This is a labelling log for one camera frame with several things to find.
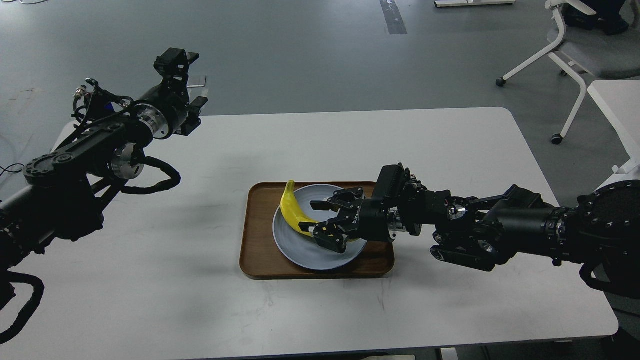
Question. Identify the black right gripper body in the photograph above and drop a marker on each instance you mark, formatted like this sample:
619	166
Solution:
371	223

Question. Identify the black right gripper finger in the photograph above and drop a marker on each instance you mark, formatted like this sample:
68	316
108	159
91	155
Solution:
348	200
332	234

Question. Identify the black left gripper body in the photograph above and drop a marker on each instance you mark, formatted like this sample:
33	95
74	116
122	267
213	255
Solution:
166	111

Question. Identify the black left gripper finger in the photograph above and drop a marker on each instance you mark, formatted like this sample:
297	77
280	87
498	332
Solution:
193	119
173	67

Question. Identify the light blue plate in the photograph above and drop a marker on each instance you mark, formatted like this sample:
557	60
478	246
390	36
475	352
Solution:
302	249

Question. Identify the yellow banana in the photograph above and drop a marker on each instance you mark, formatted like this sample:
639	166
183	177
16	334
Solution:
292	212

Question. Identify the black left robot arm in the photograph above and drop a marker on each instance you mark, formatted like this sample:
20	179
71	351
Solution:
69	188

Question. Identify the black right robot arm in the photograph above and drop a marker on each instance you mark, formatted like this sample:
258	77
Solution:
601	234

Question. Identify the brown wooden tray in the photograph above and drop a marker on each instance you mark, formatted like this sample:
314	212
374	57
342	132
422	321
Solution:
261	259

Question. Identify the white table base bar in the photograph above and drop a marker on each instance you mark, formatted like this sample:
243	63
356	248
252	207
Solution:
471	3

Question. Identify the white office chair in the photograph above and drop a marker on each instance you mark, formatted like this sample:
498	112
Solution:
615	57

